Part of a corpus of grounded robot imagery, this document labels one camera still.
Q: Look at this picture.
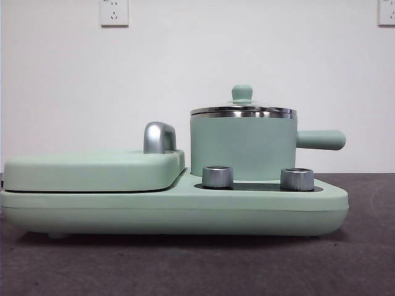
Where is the glass lid with green knob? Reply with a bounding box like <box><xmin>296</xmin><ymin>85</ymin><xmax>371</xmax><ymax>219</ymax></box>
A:
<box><xmin>189</xmin><ymin>84</ymin><xmax>298</xmax><ymax>118</ymax></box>

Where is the silver control knob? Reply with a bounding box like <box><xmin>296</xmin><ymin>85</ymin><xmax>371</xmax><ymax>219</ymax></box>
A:
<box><xmin>280</xmin><ymin>167</ymin><xmax>315</xmax><ymax>191</ymax></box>
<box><xmin>201</xmin><ymin>165</ymin><xmax>235</xmax><ymax>189</ymax></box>

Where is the mint green breakfast machine base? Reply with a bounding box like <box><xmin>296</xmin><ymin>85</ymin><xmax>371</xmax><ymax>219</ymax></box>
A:
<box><xmin>0</xmin><ymin>170</ymin><xmax>351</xmax><ymax>240</ymax></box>

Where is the mint green pot with handle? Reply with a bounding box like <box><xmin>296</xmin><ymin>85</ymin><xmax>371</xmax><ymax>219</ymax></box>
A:
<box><xmin>189</xmin><ymin>112</ymin><xmax>347</xmax><ymax>181</ymax></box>

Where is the green grill cover, silver handle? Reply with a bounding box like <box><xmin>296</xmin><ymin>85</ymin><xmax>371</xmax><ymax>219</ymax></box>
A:
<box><xmin>3</xmin><ymin>121</ymin><xmax>187</xmax><ymax>193</ymax></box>

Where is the white wall socket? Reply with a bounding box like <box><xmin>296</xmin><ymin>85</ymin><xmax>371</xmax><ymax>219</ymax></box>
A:
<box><xmin>100</xmin><ymin>0</ymin><xmax>130</xmax><ymax>28</ymax></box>
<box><xmin>378</xmin><ymin>0</ymin><xmax>395</xmax><ymax>27</ymax></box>

